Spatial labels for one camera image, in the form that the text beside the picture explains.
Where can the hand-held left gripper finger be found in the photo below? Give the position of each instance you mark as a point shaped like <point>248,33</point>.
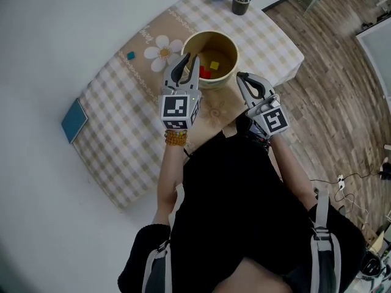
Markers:
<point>192,75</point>
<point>172,73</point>

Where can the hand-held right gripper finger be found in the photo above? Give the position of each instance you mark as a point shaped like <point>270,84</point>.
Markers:
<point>244,90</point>
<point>259,85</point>

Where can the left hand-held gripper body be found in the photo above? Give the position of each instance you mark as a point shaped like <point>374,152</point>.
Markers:
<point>175,108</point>

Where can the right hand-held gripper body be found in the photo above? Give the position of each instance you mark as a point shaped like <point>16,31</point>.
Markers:
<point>272,119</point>

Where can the red cube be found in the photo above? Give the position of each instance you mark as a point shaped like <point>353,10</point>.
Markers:
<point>206,73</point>

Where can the yellow cube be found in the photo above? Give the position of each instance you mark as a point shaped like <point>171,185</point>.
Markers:
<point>214,65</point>

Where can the teal blue cube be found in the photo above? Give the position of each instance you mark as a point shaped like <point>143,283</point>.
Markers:
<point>131,55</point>

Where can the person's right forearm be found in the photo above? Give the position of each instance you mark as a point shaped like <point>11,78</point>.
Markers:
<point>293,172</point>

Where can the person's left forearm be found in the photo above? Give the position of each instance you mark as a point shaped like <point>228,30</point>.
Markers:
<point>169,185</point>

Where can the round cream cardboard bucket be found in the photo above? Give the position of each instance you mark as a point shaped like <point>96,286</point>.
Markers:
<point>227,56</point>

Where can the beige checked tablecloth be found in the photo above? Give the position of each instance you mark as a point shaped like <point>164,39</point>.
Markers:
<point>122,117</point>

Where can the white power strip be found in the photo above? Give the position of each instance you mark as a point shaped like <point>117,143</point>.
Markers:
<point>341,182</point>

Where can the person's black clothing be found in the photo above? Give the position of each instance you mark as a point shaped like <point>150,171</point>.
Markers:
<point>232,209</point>

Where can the blue notebook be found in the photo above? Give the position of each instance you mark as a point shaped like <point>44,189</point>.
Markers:
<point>74,121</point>

